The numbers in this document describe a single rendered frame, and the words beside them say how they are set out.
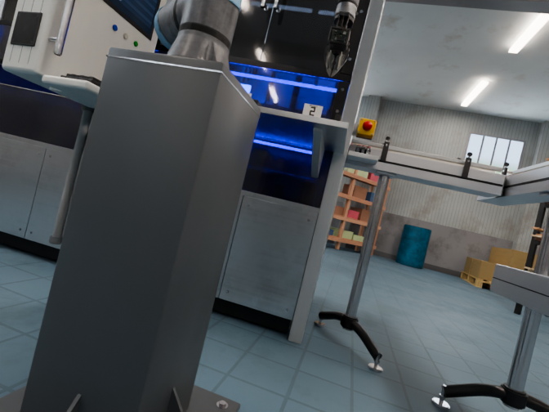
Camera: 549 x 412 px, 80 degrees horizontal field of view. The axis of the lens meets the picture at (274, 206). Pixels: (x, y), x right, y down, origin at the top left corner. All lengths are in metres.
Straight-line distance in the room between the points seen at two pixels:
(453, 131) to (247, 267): 8.11
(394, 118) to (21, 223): 8.20
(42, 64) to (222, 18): 0.79
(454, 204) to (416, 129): 2.04
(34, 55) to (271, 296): 1.26
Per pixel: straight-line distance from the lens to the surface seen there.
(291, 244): 1.49
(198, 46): 0.76
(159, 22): 0.97
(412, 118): 9.15
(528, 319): 1.51
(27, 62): 1.47
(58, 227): 1.69
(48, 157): 2.10
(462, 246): 8.98
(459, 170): 1.69
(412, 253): 7.93
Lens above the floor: 0.56
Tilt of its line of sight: level
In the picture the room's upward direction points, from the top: 14 degrees clockwise
